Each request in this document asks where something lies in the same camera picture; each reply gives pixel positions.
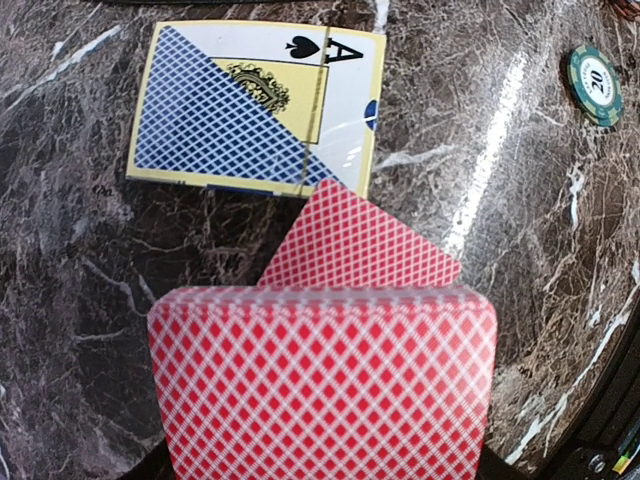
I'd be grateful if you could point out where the blue backed card deck box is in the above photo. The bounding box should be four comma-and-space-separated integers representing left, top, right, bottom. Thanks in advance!
126, 20, 386, 198

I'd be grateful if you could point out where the red card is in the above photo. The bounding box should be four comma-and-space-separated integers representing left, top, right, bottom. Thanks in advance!
258, 179, 461, 288

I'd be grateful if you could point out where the green poker chip stack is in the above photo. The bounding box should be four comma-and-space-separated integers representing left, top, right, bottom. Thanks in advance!
567, 45, 624, 127

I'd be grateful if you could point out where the red backed card deck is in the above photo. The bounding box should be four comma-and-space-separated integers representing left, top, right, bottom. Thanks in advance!
147, 287, 497, 479

